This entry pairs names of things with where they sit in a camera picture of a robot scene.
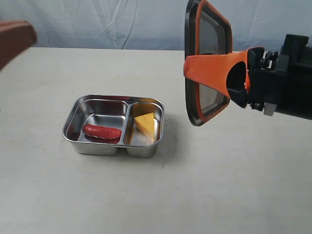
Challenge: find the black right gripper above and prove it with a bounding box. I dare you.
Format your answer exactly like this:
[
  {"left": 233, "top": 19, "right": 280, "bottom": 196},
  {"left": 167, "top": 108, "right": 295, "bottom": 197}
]
[{"left": 183, "top": 34, "right": 312, "bottom": 119}]

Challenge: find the dark transparent box lid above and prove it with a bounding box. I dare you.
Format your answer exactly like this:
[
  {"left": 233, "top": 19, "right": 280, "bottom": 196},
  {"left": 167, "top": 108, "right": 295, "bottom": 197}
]
[{"left": 185, "top": 0, "right": 233, "bottom": 126}]

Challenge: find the yellow toy cheese wedge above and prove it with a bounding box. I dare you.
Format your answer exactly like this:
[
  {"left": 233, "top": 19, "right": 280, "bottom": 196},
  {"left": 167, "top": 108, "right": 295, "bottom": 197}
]
[{"left": 135, "top": 113, "right": 155, "bottom": 143}]

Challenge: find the red toy sausage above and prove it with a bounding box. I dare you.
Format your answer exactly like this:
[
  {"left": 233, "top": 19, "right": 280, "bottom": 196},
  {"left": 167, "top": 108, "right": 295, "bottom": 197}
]
[{"left": 82, "top": 124, "right": 122, "bottom": 139}]

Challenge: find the blue backdrop cloth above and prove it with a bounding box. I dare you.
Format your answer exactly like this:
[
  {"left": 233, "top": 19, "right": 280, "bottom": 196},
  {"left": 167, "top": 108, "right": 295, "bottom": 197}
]
[{"left": 0, "top": 0, "right": 312, "bottom": 50}]

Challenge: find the stainless steel lunch box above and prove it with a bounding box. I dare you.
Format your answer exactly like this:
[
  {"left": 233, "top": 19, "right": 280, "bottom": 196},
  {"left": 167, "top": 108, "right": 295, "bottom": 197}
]
[{"left": 62, "top": 95, "right": 164, "bottom": 158}]

